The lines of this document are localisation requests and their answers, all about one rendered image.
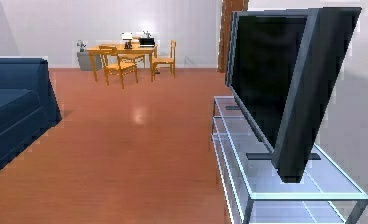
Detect orange wooden chair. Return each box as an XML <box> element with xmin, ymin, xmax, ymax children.
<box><xmin>152</xmin><ymin>39</ymin><xmax>177</xmax><ymax>80</ymax></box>
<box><xmin>98</xmin><ymin>45</ymin><xmax>139</xmax><ymax>90</ymax></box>

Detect black box appliance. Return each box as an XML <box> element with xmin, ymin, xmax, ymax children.
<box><xmin>138</xmin><ymin>30</ymin><xmax>156</xmax><ymax>48</ymax></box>

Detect orange wooden dining table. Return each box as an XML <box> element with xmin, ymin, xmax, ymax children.
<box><xmin>86</xmin><ymin>42</ymin><xmax>159</xmax><ymax>83</ymax></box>

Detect black flat television set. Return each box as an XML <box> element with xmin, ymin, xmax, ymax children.
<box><xmin>224</xmin><ymin>7</ymin><xmax>363</xmax><ymax>184</ymax></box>

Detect brown wooden room door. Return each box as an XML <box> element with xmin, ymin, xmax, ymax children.
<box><xmin>217</xmin><ymin>0</ymin><xmax>250</xmax><ymax>74</ymax></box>

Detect white shade table lamp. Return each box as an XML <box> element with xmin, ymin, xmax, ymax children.
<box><xmin>121</xmin><ymin>32</ymin><xmax>134</xmax><ymax>50</ymax></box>

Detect grey square planter box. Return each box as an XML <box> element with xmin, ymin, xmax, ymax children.
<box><xmin>76</xmin><ymin>51</ymin><xmax>103</xmax><ymax>72</ymax></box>

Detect glass television stand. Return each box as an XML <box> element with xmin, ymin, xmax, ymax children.
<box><xmin>210</xmin><ymin>95</ymin><xmax>368</xmax><ymax>224</ymax></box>

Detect dark blue sofa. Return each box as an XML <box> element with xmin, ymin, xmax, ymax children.
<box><xmin>0</xmin><ymin>57</ymin><xmax>63</xmax><ymax>177</ymax></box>

